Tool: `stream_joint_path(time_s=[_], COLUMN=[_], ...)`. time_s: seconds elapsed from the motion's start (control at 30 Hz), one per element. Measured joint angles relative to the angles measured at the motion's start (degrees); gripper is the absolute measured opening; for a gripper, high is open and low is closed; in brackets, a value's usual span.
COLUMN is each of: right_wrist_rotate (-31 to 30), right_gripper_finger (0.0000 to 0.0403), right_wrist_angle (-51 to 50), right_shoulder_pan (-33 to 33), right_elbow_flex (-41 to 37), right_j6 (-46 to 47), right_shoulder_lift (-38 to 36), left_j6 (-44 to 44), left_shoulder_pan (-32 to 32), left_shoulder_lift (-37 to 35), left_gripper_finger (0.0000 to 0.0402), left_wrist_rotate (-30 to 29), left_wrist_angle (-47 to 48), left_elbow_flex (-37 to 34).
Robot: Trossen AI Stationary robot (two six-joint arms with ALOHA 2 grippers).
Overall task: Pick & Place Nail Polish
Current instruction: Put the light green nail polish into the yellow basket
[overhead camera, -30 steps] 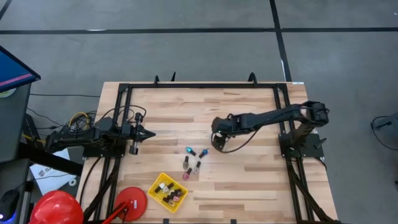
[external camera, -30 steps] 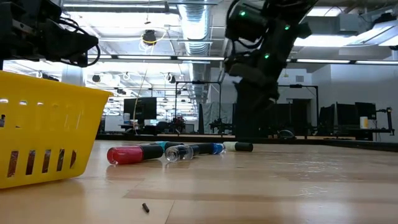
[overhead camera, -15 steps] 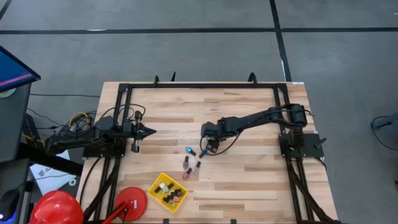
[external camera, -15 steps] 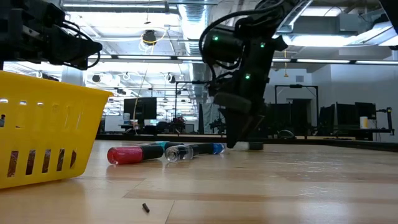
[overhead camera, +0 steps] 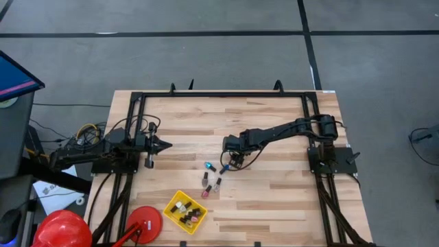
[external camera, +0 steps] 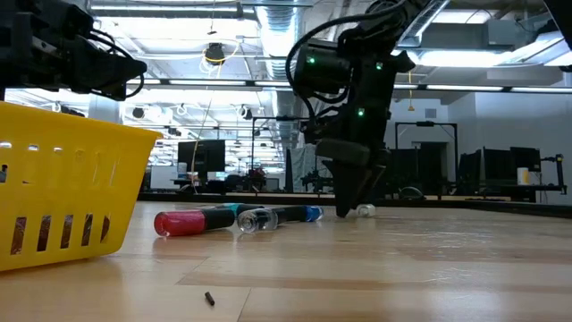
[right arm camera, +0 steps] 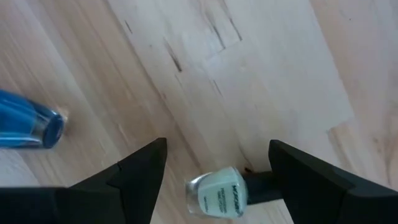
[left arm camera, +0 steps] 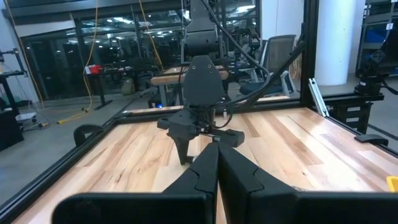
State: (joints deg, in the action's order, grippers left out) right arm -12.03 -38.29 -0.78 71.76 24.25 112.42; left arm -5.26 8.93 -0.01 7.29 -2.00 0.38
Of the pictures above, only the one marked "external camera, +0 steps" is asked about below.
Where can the white nail polish bottle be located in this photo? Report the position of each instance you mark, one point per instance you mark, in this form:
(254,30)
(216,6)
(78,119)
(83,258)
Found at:
(367,210)

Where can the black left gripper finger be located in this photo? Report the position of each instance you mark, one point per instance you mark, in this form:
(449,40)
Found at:
(107,56)
(107,78)

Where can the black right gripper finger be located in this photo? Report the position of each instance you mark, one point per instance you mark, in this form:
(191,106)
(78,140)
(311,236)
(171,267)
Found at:
(348,188)
(375,172)

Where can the clear nail polish bottle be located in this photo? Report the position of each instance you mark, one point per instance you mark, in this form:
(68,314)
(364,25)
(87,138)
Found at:
(257,220)

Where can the black monitor row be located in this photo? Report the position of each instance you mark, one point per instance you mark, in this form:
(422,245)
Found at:
(496,165)

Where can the black table frame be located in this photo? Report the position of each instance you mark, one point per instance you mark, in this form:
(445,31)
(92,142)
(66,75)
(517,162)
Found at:
(536,209)

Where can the red nail polish bottle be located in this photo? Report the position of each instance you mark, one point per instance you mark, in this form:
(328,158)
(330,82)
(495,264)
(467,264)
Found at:
(179,222)

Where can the grey cover sheet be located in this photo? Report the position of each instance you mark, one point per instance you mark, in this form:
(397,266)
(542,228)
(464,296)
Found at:
(301,167)

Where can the black partition panels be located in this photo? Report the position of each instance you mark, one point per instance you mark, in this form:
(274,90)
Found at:
(420,172)

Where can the white cylinder roll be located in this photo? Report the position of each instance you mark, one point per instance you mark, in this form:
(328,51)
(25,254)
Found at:
(523,176)

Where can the blue nail polish bottle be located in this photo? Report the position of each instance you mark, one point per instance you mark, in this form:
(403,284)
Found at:
(314,214)

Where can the teal nail polish bottle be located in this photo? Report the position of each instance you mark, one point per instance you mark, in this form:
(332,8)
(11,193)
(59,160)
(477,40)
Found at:
(232,207)

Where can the black gantry frame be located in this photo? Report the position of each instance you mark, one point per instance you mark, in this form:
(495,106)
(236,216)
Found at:
(424,124)
(277,118)

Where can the black dome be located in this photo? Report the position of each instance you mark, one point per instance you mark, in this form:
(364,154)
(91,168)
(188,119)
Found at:
(411,194)

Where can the small dark cylinder piece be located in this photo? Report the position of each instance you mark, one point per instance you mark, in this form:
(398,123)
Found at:
(209,298)

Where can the silver ceiling duct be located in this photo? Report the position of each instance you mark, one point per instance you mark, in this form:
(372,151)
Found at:
(429,18)
(277,27)

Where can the yellow plastic basket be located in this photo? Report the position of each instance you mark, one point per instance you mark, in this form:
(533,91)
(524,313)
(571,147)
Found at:
(67,188)

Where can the overhead light bar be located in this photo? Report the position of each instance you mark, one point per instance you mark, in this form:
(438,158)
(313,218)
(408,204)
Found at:
(252,83)

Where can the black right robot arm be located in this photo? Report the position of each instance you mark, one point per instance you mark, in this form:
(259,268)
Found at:
(322,67)

